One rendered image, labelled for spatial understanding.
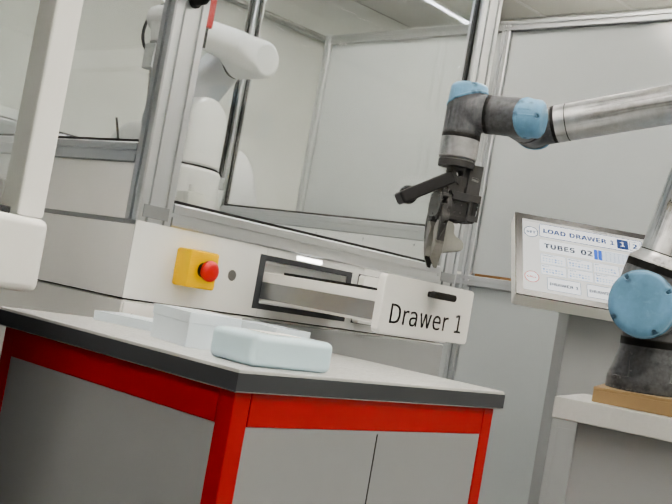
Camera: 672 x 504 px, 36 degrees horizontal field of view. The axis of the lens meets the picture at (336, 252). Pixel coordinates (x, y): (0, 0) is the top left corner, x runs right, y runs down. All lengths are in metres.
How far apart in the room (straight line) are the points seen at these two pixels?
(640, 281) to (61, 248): 1.10
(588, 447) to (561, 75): 2.22
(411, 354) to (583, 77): 1.69
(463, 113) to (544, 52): 2.07
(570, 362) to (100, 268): 1.45
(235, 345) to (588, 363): 1.71
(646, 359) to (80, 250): 1.09
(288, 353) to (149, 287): 0.61
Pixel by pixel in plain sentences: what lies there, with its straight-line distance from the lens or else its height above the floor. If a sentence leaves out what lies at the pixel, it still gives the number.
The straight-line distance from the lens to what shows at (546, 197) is 3.87.
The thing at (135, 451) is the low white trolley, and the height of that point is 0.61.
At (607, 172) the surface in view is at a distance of 3.76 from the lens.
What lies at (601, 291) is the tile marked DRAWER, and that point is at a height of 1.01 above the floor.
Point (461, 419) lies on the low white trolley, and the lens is 1.69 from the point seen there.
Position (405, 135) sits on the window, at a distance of 2.46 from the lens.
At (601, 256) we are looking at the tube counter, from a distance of 2.96.
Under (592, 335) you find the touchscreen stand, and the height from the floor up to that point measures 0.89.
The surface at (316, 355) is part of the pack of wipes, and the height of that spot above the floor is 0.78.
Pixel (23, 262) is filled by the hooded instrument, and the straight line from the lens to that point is 1.49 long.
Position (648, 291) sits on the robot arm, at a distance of 1.84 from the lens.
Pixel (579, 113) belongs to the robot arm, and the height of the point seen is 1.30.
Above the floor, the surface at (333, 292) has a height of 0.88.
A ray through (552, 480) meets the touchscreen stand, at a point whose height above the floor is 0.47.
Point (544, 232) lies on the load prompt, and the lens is 2.96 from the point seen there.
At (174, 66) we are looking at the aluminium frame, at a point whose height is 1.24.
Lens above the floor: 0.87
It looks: 2 degrees up
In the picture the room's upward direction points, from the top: 10 degrees clockwise
